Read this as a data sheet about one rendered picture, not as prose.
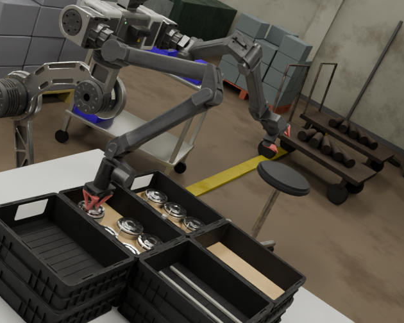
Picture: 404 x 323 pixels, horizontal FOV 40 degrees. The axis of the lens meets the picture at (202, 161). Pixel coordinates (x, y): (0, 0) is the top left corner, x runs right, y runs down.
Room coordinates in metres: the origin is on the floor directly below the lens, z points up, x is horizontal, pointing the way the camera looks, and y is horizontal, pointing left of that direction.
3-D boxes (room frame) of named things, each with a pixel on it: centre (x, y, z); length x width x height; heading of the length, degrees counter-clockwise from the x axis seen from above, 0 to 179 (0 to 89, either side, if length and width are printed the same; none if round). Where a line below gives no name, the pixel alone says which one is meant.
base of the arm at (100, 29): (1.92, 0.51, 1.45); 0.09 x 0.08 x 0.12; 160
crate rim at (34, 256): (1.49, 0.30, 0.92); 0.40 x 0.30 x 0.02; 65
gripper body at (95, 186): (1.75, 0.29, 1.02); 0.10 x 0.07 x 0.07; 155
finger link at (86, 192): (1.75, 0.30, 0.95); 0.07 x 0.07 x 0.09; 65
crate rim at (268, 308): (1.59, -0.19, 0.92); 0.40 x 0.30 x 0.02; 65
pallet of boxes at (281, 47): (8.01, -0.24, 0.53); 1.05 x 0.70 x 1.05; 71
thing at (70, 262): (1.49, 0.30, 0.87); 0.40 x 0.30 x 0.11; 65
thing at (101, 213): (1.76, 0.29, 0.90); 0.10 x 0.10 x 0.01
